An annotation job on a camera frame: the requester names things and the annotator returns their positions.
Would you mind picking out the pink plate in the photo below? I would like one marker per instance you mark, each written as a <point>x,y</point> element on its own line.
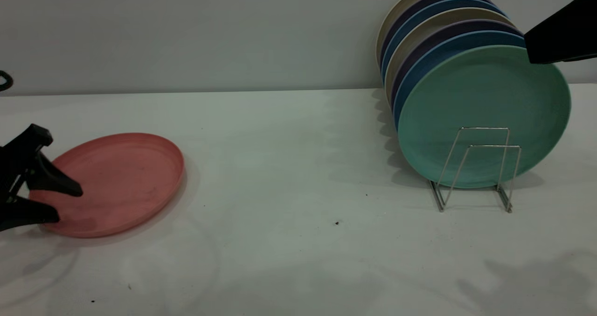
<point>116,181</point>

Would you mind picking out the blue plate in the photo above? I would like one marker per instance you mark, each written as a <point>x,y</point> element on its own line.
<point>447,3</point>
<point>461,40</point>

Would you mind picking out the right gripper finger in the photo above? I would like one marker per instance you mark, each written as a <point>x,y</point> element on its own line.
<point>569,31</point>

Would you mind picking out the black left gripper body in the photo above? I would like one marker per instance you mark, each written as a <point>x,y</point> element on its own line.
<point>23,150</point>

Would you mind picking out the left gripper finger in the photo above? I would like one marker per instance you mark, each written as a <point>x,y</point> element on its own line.
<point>51,178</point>
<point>25,213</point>

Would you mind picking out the green plate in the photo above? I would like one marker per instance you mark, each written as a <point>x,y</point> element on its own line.
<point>485,97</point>

